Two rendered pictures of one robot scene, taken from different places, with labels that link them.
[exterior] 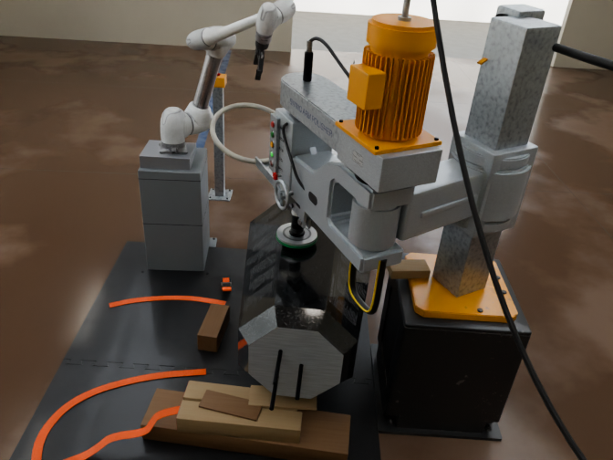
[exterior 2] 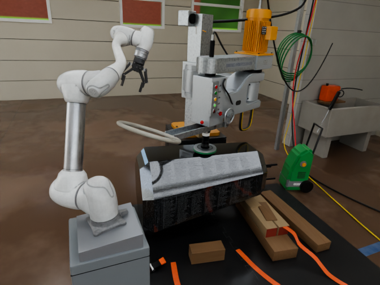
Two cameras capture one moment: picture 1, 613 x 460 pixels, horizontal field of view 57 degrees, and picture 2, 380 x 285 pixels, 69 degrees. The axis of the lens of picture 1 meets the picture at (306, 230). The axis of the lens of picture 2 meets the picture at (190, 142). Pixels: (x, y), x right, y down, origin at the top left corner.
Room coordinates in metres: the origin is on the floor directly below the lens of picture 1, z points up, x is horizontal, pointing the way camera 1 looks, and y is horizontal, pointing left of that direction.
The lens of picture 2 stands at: (3.44, 2.28, 1.89)
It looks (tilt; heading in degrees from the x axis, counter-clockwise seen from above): 22 degrees down; 251
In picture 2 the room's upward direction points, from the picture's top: 3 degrees clockwise
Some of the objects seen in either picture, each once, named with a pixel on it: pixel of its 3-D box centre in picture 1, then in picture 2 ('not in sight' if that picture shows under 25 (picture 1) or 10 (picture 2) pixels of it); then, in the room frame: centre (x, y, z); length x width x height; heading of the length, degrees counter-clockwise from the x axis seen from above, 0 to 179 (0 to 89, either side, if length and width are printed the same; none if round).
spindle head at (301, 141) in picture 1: (309, 163); (214, 99); (2.44, 0.01, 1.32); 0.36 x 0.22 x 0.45; 28
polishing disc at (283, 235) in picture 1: (296, 234); (204, 147); (2.51, 0.05, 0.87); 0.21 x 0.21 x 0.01
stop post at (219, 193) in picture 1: (219, 138); not in sight; (4.42, 0.79, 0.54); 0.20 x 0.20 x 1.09; 1
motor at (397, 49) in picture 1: (391, 80); (258, 32); (1.93, -0.25, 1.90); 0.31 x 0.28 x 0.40; 118
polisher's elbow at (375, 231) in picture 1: (374, 218); (249, 90); (1.93, -0.26, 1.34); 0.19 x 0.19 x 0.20
